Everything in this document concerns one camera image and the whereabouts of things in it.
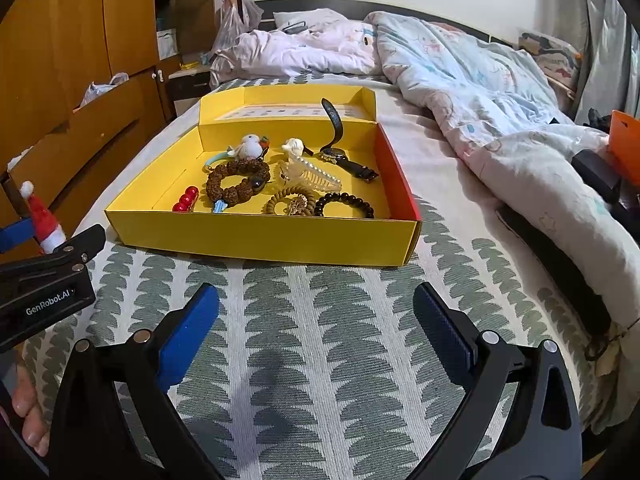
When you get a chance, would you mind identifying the floral bed quilt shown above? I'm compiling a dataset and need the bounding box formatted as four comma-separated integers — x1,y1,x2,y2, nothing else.
212,12,639,428

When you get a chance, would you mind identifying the yellow cardboard tray box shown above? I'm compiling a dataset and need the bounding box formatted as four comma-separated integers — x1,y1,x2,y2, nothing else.
105,84,422,266

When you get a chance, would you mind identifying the santa hat hair clip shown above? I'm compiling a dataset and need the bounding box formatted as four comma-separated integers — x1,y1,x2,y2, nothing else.
20,181,66,254

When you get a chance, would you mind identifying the white plush bunny hair clip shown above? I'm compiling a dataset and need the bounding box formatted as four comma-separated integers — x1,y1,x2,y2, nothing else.
227,133,270,160

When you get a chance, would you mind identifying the brown rudraksha bead bracelet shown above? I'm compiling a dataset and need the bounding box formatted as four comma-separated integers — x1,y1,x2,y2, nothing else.
204,157,272,207

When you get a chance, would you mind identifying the gold chain hair clip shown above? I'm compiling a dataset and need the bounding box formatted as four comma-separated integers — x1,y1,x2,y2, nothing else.
284,194,309,216

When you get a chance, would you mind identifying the brown spiral hair tie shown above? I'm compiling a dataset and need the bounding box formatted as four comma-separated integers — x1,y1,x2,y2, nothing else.
264,185,320,217

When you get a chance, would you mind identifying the teal hair band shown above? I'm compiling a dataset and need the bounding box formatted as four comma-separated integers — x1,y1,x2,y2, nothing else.
203,152,235,172

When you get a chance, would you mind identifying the white pillow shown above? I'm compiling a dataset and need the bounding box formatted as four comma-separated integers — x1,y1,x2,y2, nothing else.
273,8,347,34

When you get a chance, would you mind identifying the blue fabric hair clip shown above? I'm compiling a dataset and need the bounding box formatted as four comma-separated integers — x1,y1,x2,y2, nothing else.
212,200,229,214

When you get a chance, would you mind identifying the black wrist watch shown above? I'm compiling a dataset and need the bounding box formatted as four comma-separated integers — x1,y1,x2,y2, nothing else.
300,98,378,183

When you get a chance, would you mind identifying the person's left hand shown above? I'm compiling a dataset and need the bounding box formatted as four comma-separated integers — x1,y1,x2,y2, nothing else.
10,361,50,457

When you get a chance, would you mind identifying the wooden wardrobe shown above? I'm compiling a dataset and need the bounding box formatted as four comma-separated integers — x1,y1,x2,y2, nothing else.
1,0,178,232

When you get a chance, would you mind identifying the pearl claw hair clip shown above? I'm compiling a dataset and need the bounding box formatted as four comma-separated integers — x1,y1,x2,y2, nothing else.
279,138,342,193

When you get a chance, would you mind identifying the orange box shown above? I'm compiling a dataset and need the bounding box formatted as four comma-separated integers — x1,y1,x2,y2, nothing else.
608,110,640,188

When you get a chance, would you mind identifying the black bead bracelet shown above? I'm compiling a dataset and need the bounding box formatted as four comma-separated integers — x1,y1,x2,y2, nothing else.
313,190,376,220

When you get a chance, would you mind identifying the red bead hair clip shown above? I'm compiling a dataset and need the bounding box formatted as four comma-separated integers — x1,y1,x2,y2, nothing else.
171,186,200,212

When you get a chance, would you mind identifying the green leaf patterned bedspread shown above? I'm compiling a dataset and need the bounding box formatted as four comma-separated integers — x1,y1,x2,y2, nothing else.
23,78,608,479

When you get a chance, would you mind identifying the white plastic bag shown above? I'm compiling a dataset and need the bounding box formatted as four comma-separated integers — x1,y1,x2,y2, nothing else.
79,73,129,107

